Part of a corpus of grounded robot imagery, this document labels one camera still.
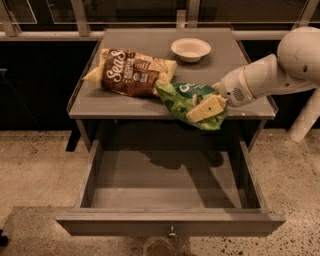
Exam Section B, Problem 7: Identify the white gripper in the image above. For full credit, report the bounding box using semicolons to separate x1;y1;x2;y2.
186;67;255;123

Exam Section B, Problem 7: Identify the green rice chip bag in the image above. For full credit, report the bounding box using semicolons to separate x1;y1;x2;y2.
156;83;228;130

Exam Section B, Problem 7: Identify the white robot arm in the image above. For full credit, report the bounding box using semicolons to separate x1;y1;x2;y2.
186;27;320;124

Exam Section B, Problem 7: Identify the grey cabinet counter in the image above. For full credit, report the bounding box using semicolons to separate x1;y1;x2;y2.
66;27;279;153

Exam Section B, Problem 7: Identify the brown Sea Salt chip bag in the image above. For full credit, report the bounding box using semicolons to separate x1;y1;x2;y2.
84;48;177;97

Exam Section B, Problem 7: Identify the small metal drawer knob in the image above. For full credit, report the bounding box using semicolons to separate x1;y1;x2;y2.
168;226;177;238

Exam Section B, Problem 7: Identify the white paper bowl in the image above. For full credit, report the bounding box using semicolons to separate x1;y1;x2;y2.
171;38;211;63

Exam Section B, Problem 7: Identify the metal window railing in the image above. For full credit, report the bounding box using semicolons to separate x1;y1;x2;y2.
0;0;320;41

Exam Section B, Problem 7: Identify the black object at floor edge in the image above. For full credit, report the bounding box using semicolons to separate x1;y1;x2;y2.
0;229;9;247

